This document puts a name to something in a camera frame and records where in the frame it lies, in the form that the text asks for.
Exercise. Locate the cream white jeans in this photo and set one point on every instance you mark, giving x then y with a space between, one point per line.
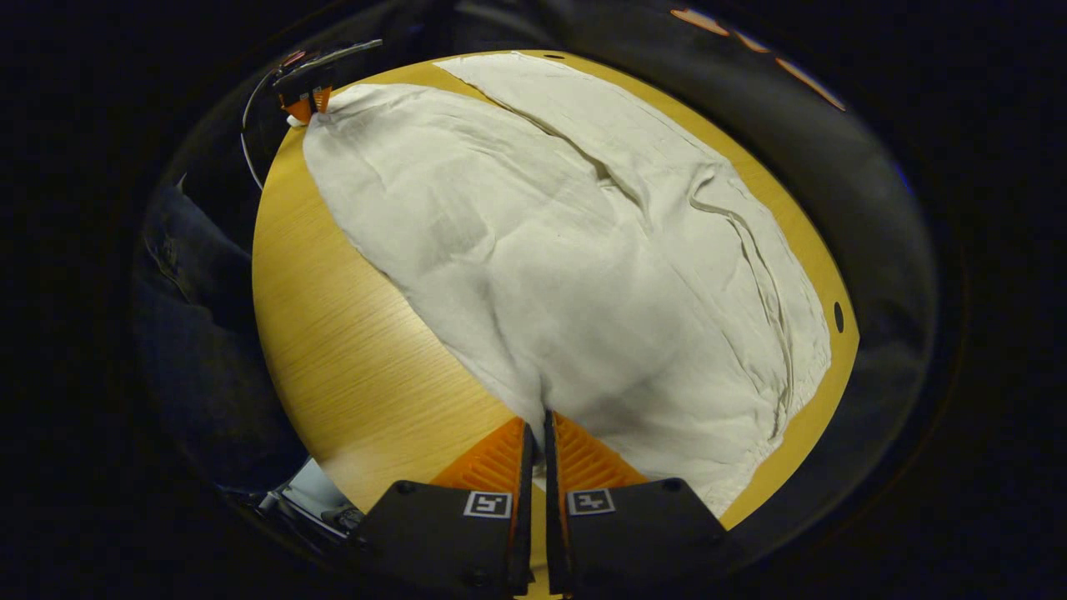
567 267

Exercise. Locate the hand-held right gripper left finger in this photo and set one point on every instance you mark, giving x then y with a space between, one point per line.
526 517

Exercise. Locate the pale grey object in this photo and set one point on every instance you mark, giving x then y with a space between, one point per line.
317 500

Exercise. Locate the person's dark trousers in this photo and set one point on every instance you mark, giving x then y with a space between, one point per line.
200 333

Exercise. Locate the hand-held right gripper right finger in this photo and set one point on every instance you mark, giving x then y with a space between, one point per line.
552 517

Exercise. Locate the black backdrop cloth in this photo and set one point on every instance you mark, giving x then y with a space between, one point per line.
867 208

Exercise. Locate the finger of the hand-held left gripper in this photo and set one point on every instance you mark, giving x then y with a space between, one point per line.
298 110
322 98

